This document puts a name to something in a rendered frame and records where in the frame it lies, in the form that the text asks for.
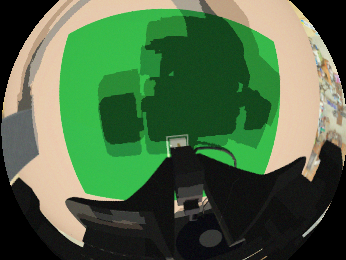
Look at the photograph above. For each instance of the black computer fan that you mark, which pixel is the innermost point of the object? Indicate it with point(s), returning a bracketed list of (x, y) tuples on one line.
[(200, 239)]

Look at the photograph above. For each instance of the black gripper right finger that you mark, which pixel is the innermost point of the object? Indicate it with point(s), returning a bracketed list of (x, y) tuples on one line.
[(239, 197)]

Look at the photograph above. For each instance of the black cable with plug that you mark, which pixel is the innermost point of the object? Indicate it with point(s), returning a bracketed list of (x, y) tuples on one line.
[(189, 177)]

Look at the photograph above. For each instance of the green circuit board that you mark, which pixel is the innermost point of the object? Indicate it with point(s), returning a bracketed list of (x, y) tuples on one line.
[(136, 84)]

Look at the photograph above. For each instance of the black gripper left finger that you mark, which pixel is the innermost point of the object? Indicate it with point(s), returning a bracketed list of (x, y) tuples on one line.
[(149, 213)]

